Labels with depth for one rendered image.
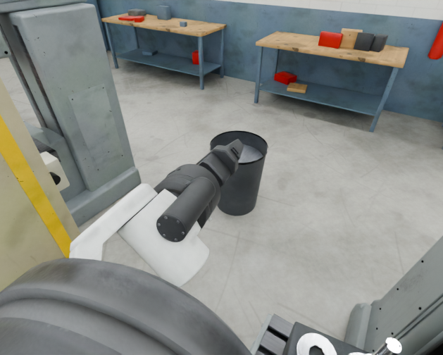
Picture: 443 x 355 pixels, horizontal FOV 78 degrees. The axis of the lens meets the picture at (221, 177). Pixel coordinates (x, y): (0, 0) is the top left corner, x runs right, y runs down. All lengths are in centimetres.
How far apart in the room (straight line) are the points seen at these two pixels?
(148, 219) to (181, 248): 5
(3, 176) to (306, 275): 190
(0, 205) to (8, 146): 24
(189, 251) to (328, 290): 193
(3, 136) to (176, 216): 105
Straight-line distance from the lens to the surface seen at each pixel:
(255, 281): 214
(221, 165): 46
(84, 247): 31
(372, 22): 459
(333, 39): 410
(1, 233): 143
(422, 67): 467
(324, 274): 228
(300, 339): 77
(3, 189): 135
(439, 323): 126
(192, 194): 32
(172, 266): 33
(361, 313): 200
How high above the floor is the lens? 185
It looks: 40 degrees down
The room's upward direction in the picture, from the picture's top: straight up
